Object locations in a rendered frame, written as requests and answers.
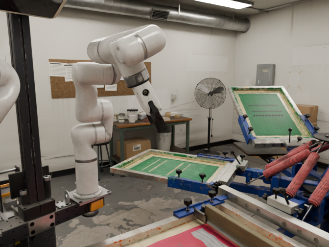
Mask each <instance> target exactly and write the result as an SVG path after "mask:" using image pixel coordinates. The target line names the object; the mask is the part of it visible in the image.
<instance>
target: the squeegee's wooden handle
mask: <svg viewBox="0 0 329 247"><path fill-rule="evenodd" d="M205 214H206V215H207V221H210V222H212V223H213V224H215V225H216V226H218V227H219V228H221V229H222V230H224V231H225V232H227V233H228V234H230V235H231V236H233V237H234V238H236V239H237V240H239V241H240V242H242V243H243V244H245V245H246V246H247V247H282V246H280V245H279V244H277V243H275V242H273V241H272V240H270V239H268V238H267V237H265V236H263V235H261V234H260V233H258V232H256V231H255V230H253V229H251V228H250V227H248V226H246V225H244V224H243V223H241V222H239V221H238V220H236V219H234V218H232V217H231V216H229V215H227V214H226V213H224V212H222V211H220V210H219V209H217V208H215V207H214V206H212V205H210V204H207V205H205Z"/></svg>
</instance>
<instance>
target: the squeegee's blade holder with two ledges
mask: <svg viewBox="0 0 329 247"><path fill-rule="evenodd" d="M207 224H208V225H210V226H211V227H213V228H214V229H215V230H217V231H218V232H220V233H221V234H223V235H224V236H226V237H227V238H229V239H230V240H232V241H233V242H234V243H236V244H237V245H239V246H240V247H247V246H246V245H245V244H243V243H242V242H240V241H239V240H237V239H236V238H234V237H233V236H231V235H230V234H228V233H227V232H225V231H224V230H222V229H221V228H219V227H218V226H216V225H215V224H213V223H212V222H210V221H207Z"/></svg>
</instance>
